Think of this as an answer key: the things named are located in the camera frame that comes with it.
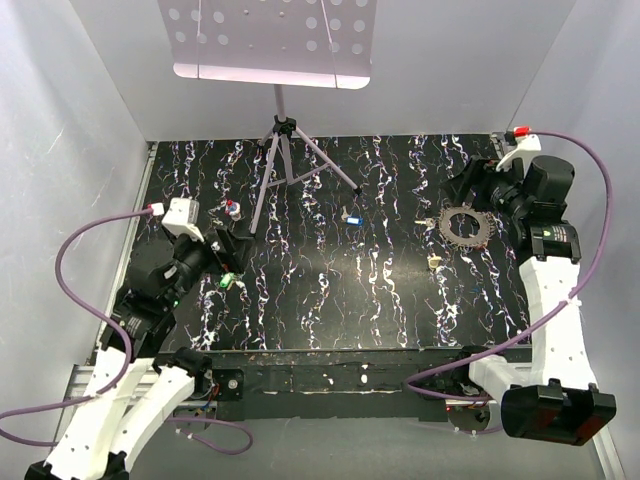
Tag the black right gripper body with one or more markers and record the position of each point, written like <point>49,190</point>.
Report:
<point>500,191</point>

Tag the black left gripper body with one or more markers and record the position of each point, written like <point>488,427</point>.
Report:
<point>192,258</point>

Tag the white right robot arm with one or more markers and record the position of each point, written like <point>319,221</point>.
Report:
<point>558,400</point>

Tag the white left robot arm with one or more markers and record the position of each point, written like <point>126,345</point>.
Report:
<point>137,330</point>

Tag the green key tag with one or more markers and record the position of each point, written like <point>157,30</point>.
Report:
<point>227,280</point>

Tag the cream key tag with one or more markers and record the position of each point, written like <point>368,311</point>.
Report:
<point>434,262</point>

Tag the blue key tag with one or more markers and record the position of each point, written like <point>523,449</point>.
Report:
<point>351,219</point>

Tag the lilac music stand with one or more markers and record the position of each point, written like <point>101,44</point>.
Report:
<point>315,44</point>

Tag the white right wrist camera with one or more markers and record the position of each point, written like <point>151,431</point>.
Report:
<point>526,146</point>

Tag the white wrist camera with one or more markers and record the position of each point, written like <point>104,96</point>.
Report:
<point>179,218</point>
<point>526,146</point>

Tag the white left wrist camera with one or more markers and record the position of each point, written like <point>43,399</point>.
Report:
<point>179,218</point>

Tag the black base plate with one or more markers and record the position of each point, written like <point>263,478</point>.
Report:
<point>327,384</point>

